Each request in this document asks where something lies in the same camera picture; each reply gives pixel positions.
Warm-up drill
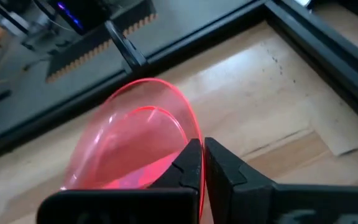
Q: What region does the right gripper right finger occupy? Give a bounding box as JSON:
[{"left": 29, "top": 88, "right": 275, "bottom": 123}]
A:
[{"left": 204, "top": 137, "right": 358, "bottom": 224}]

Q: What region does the black aluminium table frame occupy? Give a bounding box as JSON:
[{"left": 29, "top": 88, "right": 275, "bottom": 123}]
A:
[{"left": 0, "top": 0, "right": 358, "bottom": 162}]

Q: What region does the black machine blue light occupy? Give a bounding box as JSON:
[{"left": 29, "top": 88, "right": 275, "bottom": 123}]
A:
[{"left": 47, "top": 0, "right": 105, "bottom": 35}]

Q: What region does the black orange striped floor tape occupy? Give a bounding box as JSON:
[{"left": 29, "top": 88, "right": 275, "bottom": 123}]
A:
[{"left": 45, "top": 12, "right": 158, "bottom": 84}]

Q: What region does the black frame brace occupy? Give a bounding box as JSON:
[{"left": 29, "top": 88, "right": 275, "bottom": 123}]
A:
[{"left": 104, "top": 20, "right": 150, "bottom": 75}]

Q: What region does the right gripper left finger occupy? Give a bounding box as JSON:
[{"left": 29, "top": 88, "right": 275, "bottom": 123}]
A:
[{"left": 36, "top": 138, "right": 204, "bottom": 224}]

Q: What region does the pink translucent plastic plate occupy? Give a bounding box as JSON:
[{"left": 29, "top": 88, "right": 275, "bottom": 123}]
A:
[{"left": 61, "top": 77, "right": 205, "bottom": 218}]

